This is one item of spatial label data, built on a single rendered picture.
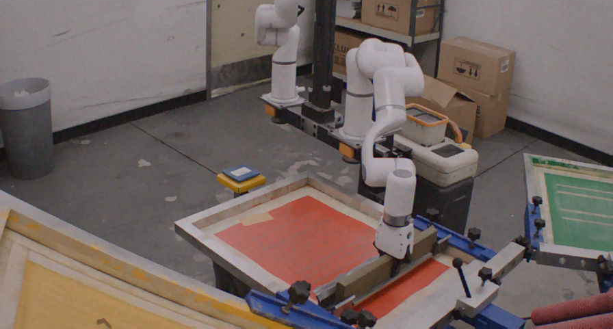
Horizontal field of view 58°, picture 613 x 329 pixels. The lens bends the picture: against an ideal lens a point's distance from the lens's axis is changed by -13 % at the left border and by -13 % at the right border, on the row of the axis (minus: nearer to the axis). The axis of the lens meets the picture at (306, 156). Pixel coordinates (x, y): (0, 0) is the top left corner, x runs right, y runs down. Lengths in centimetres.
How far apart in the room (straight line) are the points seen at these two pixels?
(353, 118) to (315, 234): 44
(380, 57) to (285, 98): 76
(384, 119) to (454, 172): 107
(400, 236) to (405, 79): 42
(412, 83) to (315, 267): 59
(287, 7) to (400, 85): 70
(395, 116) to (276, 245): 54
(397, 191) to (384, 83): 31
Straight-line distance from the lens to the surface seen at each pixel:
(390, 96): 169
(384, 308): 167
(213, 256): 182
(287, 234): 195
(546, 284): 364
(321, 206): 211
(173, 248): 364
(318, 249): 188
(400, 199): 158
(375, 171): 162
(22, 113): 441
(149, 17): 532
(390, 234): 165
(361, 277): 160
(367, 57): 181
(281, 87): 247
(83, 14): 501
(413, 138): 279
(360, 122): 215
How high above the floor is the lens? 199
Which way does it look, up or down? 25 degrees down
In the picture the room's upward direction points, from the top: 3 degrees clockwise
